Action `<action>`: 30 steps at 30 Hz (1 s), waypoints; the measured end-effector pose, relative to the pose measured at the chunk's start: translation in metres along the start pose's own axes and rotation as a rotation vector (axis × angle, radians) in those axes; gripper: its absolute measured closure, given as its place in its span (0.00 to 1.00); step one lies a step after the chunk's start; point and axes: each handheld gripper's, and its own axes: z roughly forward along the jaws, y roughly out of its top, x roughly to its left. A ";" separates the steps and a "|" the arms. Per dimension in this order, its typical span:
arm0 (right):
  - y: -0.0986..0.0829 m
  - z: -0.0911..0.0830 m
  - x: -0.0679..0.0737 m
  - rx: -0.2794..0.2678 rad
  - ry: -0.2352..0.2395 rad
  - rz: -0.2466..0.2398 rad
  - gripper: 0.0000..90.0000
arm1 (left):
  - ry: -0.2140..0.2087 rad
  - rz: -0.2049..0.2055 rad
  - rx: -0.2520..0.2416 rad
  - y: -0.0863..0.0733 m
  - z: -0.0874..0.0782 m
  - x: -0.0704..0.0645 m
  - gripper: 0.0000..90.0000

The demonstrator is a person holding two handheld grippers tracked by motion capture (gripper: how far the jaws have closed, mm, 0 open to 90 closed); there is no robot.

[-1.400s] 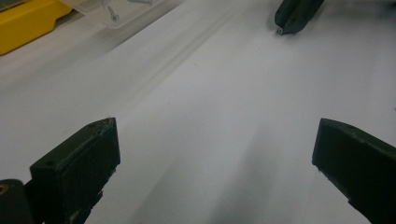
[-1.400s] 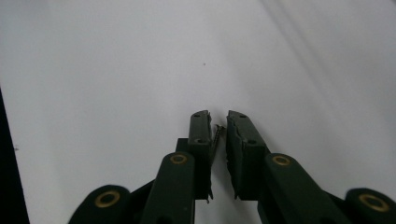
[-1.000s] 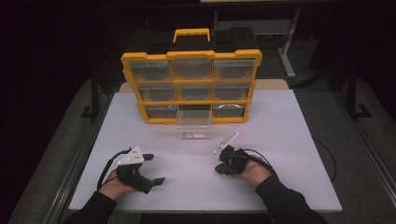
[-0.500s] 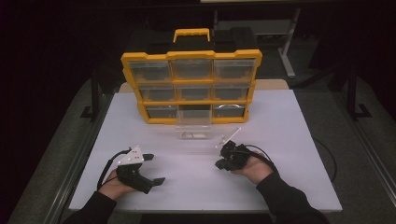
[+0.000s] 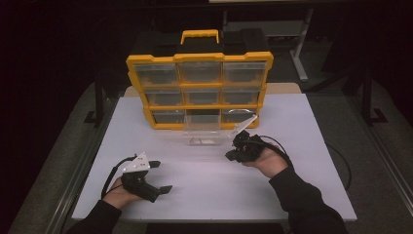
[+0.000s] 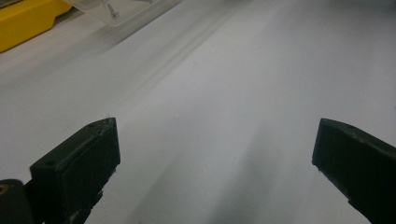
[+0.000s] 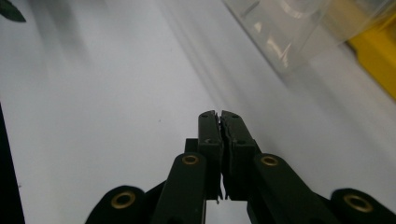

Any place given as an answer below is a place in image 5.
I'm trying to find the clear plastic drawer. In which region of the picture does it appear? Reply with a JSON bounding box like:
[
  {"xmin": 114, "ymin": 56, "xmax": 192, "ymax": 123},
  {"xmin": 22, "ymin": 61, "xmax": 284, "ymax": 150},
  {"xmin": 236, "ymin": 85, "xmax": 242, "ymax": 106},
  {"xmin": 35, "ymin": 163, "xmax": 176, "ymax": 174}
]
[{"xmin": 183, "ymin": 114, "xmax": 225, "ymax": 146}]

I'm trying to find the hand-held gripper cable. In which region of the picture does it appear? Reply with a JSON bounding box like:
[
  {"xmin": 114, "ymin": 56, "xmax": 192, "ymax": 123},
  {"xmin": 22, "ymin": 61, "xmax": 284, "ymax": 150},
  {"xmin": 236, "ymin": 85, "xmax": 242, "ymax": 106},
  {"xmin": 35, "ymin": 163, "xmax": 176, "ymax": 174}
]
[
  {"xmin": 248, "ymin": 134, "xmax": 294, "ymax": 169},
  {"xmin": 100, "ymin": 154, "xmax": 138, "ymax": 201}
]

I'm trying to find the grid of clear organizer drawers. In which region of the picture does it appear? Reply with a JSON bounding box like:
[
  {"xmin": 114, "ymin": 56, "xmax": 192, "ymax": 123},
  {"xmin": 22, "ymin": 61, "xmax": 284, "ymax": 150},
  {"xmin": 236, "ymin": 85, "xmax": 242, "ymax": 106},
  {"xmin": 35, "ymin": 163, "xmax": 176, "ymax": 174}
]
[{"xmin": 133, "ymin": 61, "xmax": 268, "ymax": 125}]

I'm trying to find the white desk frame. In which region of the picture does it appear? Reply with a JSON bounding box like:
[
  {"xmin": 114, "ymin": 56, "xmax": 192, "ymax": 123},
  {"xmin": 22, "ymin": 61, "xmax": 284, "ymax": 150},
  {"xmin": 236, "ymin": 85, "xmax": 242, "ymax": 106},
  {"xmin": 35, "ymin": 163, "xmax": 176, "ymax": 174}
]
[{"xmin": 222, "ymin": 8, "xmax": 316, "ymax": 83}]

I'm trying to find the black metal stand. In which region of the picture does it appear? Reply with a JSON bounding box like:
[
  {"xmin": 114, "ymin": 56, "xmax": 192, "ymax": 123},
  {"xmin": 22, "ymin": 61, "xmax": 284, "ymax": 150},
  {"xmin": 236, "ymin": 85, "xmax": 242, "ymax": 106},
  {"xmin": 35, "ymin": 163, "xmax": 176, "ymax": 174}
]
[
  {"xmin": 360, "ymin": 62, "xmax": 390, "ymax": 127},
  {"xmin": 83, "ymin": 72, "xmax": 105, "ymax": 129}
]

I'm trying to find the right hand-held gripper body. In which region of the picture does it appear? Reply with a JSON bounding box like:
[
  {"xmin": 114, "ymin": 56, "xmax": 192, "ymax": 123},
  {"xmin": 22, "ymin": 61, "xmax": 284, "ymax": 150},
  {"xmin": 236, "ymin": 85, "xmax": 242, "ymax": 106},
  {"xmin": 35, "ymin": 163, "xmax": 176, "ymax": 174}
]
[{"xmin": 227, "ymin": 113, "xmax": 267, "ymax": 164}]

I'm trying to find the right hand-held gripper cable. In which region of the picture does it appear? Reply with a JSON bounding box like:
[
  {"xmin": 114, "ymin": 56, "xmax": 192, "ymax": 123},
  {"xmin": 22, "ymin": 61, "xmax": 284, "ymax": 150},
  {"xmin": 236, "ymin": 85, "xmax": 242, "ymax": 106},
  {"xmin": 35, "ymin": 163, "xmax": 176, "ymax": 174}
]
[{"xmin": 248, "ymin": 134, "xmax": 294, "ymax": 169}]

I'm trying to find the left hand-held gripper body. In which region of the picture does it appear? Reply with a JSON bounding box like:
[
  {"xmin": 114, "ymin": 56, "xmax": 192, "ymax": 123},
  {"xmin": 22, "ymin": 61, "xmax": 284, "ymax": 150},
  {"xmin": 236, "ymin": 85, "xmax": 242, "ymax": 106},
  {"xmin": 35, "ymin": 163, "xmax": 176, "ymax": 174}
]
[{"xmin": 120, "ymin": 151, "xmax": 163, "ymax": 204}]

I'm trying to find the yellow and black organizer cabinet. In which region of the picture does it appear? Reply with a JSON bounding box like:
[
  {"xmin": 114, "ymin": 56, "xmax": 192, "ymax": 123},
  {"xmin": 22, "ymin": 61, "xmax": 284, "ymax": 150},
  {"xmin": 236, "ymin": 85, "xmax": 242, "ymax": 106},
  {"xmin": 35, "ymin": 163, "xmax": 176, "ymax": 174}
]
[{"xmin": 126, "ymin": 28, "xmax": 275, "ymax": 131}]

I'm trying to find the black cable beside table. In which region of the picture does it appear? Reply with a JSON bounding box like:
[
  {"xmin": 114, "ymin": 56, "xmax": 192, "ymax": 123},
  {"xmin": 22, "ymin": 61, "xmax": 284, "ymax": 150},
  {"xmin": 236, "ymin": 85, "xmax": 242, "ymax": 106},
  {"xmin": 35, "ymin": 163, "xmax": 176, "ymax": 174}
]
[{"xmin": 325, "ymin": 142, "xmax": 354, "ymax": 192}]

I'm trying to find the left hand-held gripper cable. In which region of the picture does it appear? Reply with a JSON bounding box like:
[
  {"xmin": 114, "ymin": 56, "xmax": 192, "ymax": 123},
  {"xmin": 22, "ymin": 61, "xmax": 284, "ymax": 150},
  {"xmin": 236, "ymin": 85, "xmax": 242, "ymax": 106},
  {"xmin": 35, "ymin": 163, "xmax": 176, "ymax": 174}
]
[{"xmin": 100, "ymin": 154, "xmax": 138, "ymax": 201}]

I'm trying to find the person's right hand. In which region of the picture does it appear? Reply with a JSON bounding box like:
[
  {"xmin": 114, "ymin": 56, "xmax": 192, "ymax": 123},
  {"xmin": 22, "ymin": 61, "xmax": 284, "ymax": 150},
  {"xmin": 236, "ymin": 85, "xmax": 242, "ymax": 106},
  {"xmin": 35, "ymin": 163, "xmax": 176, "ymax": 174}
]
[{"xmin": 241, "ymin": 141, "xmax": 290, "ymax": 179}]

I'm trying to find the person's left hand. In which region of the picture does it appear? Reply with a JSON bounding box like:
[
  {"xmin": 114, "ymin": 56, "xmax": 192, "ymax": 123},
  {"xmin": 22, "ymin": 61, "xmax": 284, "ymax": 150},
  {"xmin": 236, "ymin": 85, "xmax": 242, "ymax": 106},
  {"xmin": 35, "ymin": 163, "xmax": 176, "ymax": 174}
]
[{"xmin": 101, "ymin": 176, "xmax": 144, "ymax": 211}]

